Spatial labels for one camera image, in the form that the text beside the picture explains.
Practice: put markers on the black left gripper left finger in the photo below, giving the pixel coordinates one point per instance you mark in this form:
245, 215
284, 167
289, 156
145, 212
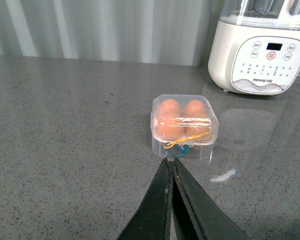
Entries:
152, 220

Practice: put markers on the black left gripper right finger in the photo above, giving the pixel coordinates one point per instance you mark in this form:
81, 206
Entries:
196, 216

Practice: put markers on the blue rubber band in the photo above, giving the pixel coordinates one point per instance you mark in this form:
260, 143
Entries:
177, 151

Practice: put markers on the yellow rubber band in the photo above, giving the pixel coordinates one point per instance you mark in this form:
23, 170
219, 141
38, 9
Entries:
187, 139

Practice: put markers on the brown egg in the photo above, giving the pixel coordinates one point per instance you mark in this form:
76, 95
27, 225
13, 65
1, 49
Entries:
198, 124
194, 109
169, 125
169, 106

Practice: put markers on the clear plastic egg box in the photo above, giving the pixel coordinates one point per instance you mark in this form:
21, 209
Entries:
159, 142

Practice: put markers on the white Joyoung soymilk maker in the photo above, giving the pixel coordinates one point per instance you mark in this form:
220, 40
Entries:
256, 46

